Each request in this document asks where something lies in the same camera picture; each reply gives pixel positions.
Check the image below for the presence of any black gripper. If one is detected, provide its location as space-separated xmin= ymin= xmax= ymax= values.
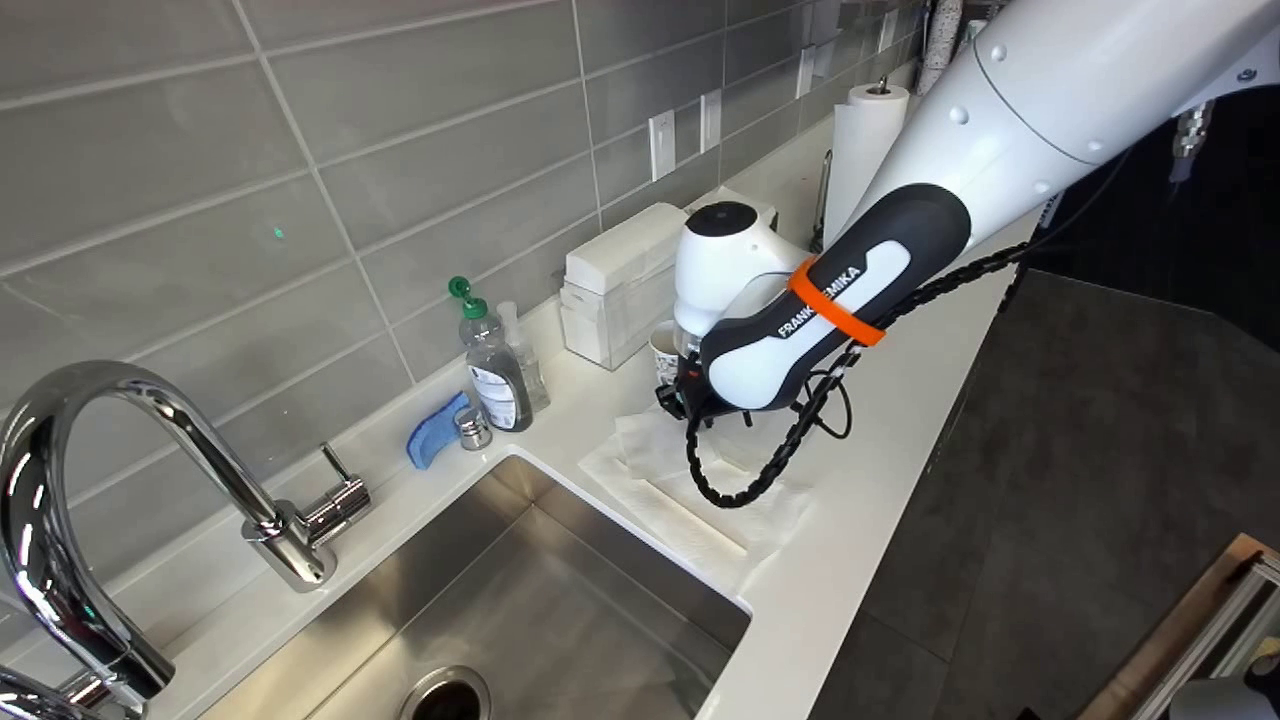
xmin=656 ymin=356 xmax=714 ymax=420

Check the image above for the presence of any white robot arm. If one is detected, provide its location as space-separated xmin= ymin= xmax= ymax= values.
xmin=676 ymin=0 xmax=1280 ymax=415

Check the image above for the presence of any paper cup with print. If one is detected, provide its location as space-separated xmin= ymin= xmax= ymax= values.
xmin=649 ymin=319 xmax=680 ymax=383

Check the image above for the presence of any white folded cloth towel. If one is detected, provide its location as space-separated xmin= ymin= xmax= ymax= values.
xmin=581 ymin=409 xmax=811 ymax=588

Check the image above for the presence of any white paper towel dispenser box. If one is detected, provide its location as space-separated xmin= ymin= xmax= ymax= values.
xmin=558 ymin=204 xmax=690 ymax=368

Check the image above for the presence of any green-capped dish soap bottle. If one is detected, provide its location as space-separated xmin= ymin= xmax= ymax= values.
xmin=448 ymin=278 xmax=533 ymax=432

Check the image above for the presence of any small metal sink stopper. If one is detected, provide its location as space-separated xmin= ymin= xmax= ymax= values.
xmin=455 ymin=409 xmax=494 ymax=452

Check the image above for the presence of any blue sponge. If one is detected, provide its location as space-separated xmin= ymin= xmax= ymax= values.
xmin=404 ymin=393 xmax=470 ymax=469

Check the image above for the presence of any stainless steel sink basin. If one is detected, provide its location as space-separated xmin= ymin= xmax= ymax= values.
xmin=204 ymin=460 xmax=753 ymax=720

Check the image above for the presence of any white paper towel roll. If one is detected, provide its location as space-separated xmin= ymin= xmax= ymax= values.
xmin=824 ymin=84 xmax=914 ymax=244

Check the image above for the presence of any wooden metal cart corner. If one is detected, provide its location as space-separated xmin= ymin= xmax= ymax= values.
xmin=1077 ymin=532 xmax=1280 ymax=720

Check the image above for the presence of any chrome kitchen faucet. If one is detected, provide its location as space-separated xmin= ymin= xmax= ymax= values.
xmin=0 ymin=361 xmax=371 ymax=718

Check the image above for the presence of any white wall outlet left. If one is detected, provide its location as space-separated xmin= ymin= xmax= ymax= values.
xmin=649 ymin=110 xmax=676 ymax=182

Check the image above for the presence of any white wall outlet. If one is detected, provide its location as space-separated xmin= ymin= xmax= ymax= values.
xmin=695 ymin=92 xmax=721 ymax=152
xmin=649 ymin=110 xmax=676 ymax=182

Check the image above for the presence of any white wall outlet right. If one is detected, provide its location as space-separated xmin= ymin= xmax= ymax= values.
xmin=695 ymin=92 xmax=721 ymax=152

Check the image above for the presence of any braided black robot cable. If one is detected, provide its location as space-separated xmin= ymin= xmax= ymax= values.
xmin=680 ymin=235 xmax=1036 ymax=513

